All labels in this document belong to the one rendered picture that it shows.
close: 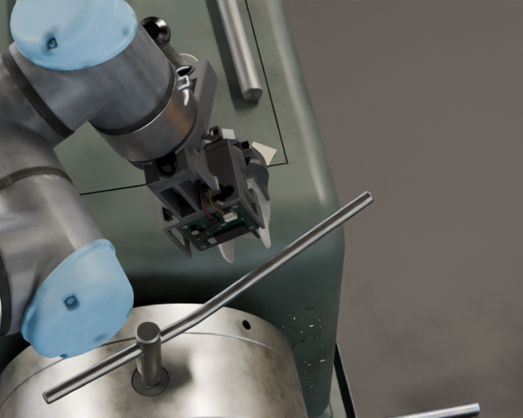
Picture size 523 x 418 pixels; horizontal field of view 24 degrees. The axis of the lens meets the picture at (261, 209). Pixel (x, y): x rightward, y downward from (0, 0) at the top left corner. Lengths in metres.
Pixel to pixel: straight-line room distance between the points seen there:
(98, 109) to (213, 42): 0.48
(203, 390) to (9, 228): 0.39
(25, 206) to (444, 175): 2.09
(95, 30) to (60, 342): 0.21
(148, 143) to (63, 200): 0.12
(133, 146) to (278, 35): 0.47
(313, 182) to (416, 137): 1.68
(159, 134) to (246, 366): 0.33
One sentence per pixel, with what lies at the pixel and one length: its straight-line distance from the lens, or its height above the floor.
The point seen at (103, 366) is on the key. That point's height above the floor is 1.31.
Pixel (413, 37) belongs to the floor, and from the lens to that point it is 3.09.
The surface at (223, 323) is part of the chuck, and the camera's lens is 1.16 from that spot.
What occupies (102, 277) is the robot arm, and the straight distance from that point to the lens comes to 0.76.
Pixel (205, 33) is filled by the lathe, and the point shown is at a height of 1.26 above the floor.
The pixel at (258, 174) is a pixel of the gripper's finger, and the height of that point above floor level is 1.40.
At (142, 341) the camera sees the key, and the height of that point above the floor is 1.32.
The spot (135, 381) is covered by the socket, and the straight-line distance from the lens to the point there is 1.11.
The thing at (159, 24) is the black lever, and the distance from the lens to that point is 1.14.
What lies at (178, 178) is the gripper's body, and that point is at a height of 1.49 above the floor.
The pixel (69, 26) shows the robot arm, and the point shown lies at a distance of 0.81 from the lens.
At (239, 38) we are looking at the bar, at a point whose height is 1.28.
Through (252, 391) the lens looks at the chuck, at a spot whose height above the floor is 1.20.
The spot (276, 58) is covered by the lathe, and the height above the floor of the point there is 1.25.
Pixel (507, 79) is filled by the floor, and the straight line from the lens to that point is 3.03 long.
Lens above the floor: 2.22
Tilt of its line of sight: 54 degrees down
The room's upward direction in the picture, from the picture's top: straight up
